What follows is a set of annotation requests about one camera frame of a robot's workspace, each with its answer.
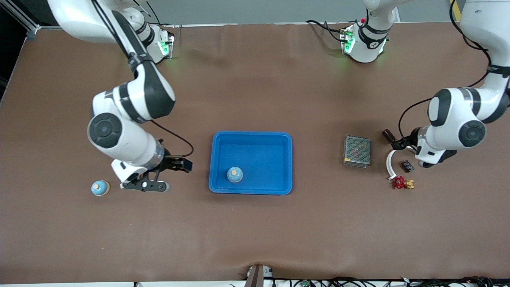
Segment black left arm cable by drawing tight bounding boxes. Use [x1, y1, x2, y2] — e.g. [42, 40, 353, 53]
[398, 0, 494, 142]

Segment grey table edge bracket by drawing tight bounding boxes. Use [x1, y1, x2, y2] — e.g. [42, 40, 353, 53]
[245, 264, 273, 287]

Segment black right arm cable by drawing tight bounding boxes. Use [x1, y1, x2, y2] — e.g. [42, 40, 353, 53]
[91, 0, 194, 158]

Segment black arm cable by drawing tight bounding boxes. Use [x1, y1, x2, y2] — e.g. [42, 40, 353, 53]
[91, 0, 194, 158]
[398, 0, 494, 142]

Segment black base cable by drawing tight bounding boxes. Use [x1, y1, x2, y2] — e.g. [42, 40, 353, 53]
[143, 0, 176, 29]
[306, 20, 347, 42]

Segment white curved plastic arc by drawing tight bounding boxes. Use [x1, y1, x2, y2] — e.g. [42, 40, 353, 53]
[385, 148, 417, 181]

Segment black table edge cables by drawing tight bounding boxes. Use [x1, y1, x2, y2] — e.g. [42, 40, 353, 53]
[273, 276, 510, 287]

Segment metal mesh power supply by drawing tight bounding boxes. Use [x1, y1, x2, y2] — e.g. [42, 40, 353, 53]
[343, 135, 371, 168]

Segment black left base cable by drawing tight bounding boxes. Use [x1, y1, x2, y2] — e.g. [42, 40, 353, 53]
[306, 20, 347, 42]

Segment aluminium table edge rail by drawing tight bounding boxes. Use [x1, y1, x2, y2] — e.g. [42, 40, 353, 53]
[38, 23, 367, 29]

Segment blue plastic tray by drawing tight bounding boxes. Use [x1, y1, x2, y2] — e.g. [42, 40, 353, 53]
[209, 131, 293, 195]

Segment aluminium frame corner post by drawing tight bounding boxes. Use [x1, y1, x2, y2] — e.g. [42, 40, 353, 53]
[8, 8, 40, 40]

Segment red handle brass valve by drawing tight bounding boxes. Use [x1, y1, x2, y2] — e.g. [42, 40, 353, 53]
[392, 175, 415, 190]

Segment right base connector bracket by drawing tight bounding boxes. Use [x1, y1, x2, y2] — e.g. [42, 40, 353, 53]
[157, 33, 175, 60]

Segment black right base cable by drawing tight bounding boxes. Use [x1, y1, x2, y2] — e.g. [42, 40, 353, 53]
[143, 0, 176, 29]

